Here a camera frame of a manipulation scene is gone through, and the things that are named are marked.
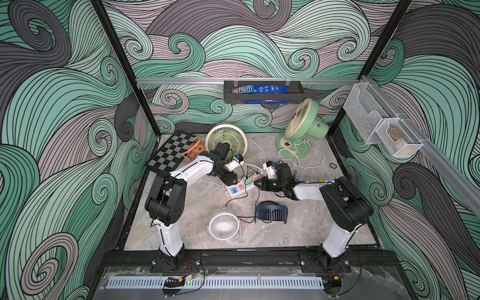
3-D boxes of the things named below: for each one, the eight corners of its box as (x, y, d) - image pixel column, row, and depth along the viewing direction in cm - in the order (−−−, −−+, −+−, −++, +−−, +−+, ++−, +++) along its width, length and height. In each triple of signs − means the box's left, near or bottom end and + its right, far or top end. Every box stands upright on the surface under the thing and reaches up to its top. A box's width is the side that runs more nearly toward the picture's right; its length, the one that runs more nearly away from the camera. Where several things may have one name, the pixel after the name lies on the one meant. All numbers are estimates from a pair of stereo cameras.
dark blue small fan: (256, 224, 85) (258, 217, 78) (255, 208, 90) (256, 200, 83) (284, 224, 85) (289, 217, 78) (282, 208, 90) (286, 200, 83)
